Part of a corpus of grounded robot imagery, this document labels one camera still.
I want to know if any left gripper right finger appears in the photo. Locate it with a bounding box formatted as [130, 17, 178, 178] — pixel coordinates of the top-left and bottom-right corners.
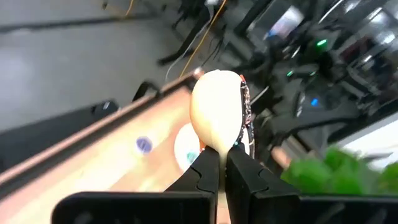
[226, 144, 301, 224]

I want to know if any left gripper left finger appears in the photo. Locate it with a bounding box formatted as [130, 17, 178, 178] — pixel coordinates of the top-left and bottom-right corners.
[165, 147, 221, 200]

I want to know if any large chocolate frosted donut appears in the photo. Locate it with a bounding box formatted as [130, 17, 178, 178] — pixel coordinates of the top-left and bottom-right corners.
[189, 69, 256, 200]

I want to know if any small white plate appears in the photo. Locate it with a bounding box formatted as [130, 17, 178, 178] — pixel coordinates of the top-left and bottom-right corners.
[174, 123, 259, 172]

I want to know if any green plant in black pot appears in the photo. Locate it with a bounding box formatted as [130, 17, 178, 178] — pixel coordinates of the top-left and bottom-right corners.
[281, 145, 398, 196]

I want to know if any small purple donut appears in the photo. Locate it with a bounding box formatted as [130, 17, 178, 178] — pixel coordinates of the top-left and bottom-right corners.
[136, 136, 153, 155]

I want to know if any black table leg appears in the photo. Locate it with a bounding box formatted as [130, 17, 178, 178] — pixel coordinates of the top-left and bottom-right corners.
[157, 0, 218, 67]

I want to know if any yellow floor cable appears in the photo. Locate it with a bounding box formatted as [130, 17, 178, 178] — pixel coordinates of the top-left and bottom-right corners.
[179, 0, 228, 78]

